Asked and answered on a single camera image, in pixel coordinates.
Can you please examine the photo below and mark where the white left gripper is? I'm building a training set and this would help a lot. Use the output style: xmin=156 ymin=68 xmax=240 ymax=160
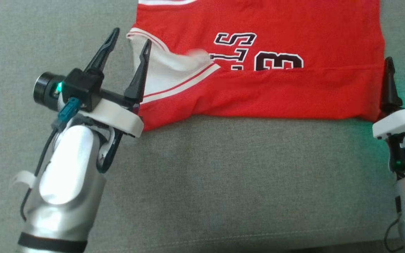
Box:
xmin=81 ymin=27 xmax=152 ymax=174

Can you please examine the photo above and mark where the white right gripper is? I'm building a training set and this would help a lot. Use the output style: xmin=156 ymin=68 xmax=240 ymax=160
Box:
xmin=372 ymin=57 xmax=405 ymax=177

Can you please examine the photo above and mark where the red white basketball jersey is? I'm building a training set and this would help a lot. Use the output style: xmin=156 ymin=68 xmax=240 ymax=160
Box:
xmin=126 ymin=0 xmax=386 ymax=131

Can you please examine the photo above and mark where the grey sofa seat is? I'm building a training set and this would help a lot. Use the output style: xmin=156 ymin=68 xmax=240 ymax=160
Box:
xmin=0 ymin=0 xmax=405 ymax=253

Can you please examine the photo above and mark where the left camera cable teal plug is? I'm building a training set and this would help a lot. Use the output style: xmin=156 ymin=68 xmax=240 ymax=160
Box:
xmin=20 ymin=97 xmax=82 ymax=222

